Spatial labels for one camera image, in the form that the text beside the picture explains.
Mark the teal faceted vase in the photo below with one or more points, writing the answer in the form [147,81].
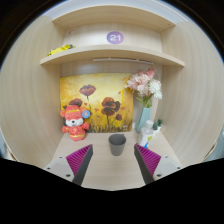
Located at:
[143,120]

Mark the wooden shelf board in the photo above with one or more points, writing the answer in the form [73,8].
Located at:
[113,15]
[110,51]

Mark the pink and white flower bouquet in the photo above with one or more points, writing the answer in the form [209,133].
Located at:
[143,85]

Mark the white light bar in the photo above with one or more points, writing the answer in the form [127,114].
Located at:
[123,61]

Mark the grey mug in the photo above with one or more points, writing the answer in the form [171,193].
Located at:
[117,146]

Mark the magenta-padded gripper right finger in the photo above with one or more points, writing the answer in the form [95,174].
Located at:
[151,163]

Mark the yellow poppy painting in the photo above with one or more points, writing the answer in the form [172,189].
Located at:
[103,83]

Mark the small succulent in white pot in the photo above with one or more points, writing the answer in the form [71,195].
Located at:
[155,126]
[160,122]

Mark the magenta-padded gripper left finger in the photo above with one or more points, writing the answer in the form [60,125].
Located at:
[71,166]

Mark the yellow object on shelf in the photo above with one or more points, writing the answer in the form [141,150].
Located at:
[60,50]

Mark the red plush toy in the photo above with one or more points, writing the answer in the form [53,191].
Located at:
[76,125]

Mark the round purple sticker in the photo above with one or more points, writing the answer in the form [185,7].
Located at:
[115,37]

